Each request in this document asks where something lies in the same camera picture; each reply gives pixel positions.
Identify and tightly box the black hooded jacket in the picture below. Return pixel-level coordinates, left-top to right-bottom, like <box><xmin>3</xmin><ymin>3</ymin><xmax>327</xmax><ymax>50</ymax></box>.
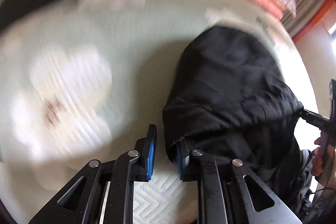
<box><xmin>162</xmin><ymin>26</ymin><xmax>313</xmax><ymax>218</ymax></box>

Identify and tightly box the orange and white curtain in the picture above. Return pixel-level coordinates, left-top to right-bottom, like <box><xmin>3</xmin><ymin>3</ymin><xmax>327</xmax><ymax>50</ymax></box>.
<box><xmin>280</xmin><ymin>0</ymin><xmax>336</xmax><ymax>44</ymax></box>

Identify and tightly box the green floral quilted bedspread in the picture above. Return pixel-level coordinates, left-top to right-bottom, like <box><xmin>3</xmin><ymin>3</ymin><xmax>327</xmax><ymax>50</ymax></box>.
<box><xmin>1</xmin><ymin>0</ymin><xmax>292</xmax><ymax>223</ymax></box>

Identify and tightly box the person's right hand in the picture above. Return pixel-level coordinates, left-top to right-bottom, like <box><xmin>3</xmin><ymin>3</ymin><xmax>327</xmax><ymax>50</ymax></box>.
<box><xmin>311</xmin><ymin>136</ymin><xmax>335</xmax><ymax>188</ymax></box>

